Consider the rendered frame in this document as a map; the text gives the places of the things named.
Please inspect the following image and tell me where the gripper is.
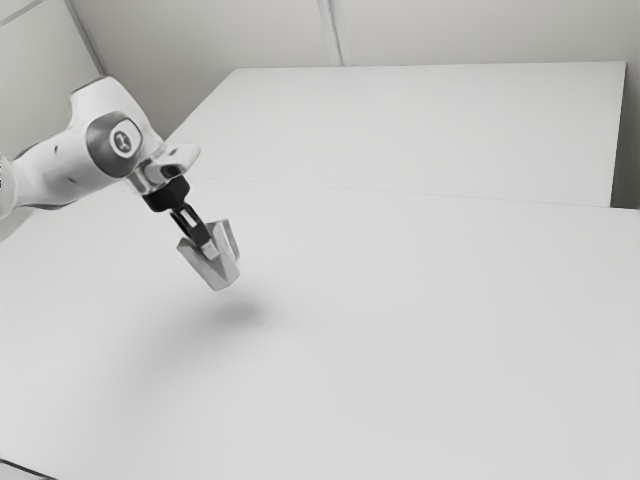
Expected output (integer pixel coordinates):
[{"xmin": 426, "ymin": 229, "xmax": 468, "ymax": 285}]
[{"xmin": 141, "ymin": 176, "xmax": 218, "ymax": 260}]

